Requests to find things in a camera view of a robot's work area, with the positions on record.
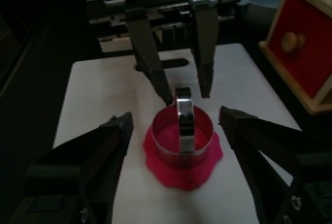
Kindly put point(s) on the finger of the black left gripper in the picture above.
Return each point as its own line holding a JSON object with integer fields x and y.
{"x": 144, "y": 47}
{"x": 204, "y": 47}

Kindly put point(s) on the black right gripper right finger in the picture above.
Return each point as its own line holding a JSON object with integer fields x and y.
{"x": 275, "y": 163}

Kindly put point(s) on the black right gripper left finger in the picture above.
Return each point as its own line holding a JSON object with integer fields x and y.
{"x": 81, "y": 176}

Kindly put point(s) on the pink dough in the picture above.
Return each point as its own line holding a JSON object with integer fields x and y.
{"x": 180, "y": 179}

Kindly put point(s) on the red drawer with wooden knob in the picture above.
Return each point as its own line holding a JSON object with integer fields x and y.
{"x": 302, "y": 53}

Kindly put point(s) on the white cutting board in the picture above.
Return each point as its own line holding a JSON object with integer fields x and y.
{"x": 103, "y": 98}

